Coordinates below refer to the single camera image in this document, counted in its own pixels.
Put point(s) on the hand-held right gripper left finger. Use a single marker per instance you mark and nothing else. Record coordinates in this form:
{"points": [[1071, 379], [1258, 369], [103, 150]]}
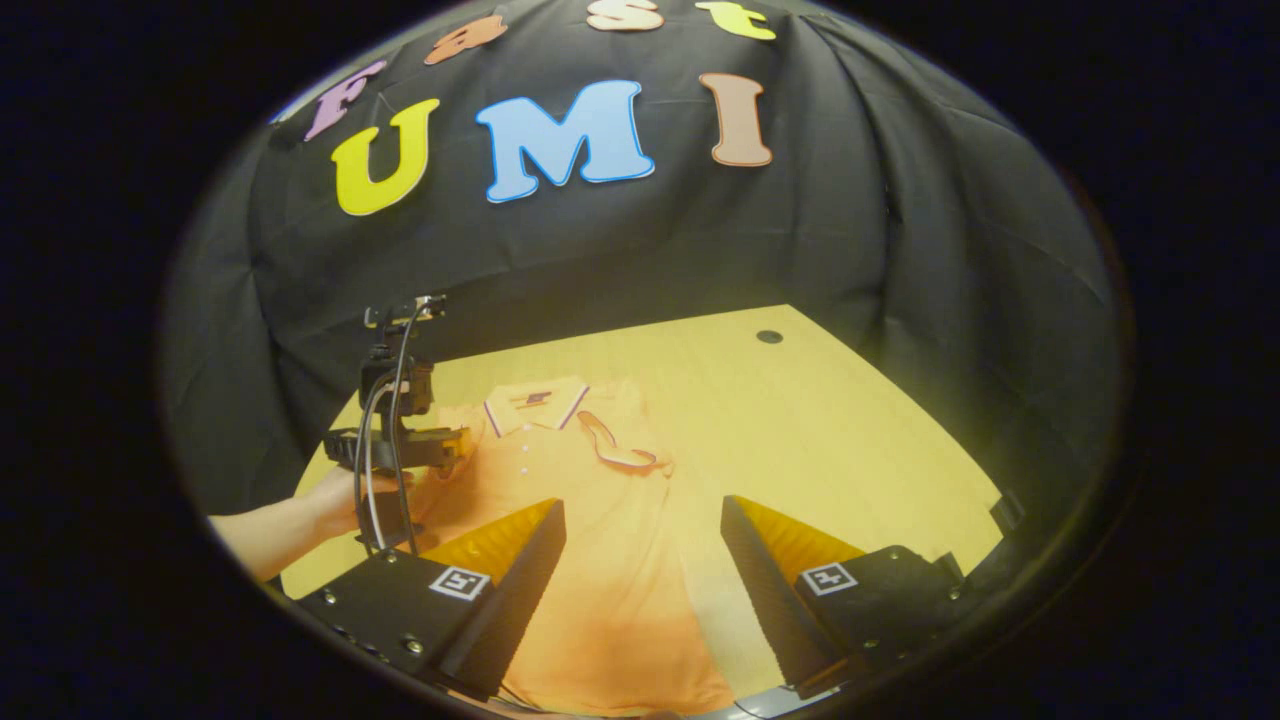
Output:
{"points": [[515, 610]]}

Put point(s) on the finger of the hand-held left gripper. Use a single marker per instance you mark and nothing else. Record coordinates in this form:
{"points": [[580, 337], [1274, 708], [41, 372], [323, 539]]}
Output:
{"points": [[400, 448]]}

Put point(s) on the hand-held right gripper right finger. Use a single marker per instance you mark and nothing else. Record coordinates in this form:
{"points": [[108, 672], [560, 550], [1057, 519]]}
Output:
{"points": [[765, 610]]}

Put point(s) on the orange T-shirt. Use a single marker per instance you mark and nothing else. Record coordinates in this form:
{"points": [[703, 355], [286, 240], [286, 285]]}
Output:
{"points": [[600, 560]]}

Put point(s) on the black backdrop cloth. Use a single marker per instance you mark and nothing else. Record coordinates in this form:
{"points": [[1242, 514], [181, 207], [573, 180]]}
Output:
{"points": [[700, 240]]}

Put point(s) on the black table edge bracket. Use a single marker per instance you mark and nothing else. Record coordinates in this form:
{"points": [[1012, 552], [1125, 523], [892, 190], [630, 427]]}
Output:
{"points": [[1008, 512]]}

